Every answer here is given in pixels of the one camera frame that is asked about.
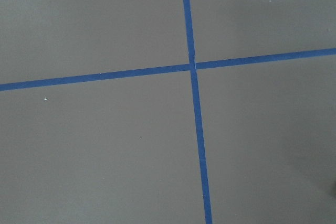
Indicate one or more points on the blue tape strip left lengthwise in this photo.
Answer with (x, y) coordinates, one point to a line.
(197, 112)

